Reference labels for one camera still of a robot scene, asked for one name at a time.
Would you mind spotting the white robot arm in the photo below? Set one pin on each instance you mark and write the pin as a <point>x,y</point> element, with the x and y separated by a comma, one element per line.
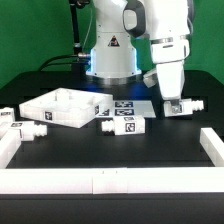
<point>167,24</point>

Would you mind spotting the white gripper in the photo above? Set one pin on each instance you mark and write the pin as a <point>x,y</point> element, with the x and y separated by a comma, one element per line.
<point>168,56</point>

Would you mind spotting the white marker sheet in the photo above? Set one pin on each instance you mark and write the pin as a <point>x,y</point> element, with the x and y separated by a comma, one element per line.
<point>129,108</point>

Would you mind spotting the black vertical pole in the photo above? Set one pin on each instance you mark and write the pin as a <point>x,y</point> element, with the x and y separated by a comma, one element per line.
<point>77,66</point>

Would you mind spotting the white U-shaped fence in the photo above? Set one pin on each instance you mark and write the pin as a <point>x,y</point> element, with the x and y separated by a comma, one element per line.
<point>118,180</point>

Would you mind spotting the white square table top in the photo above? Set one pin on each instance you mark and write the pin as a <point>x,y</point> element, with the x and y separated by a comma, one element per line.
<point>72,108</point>

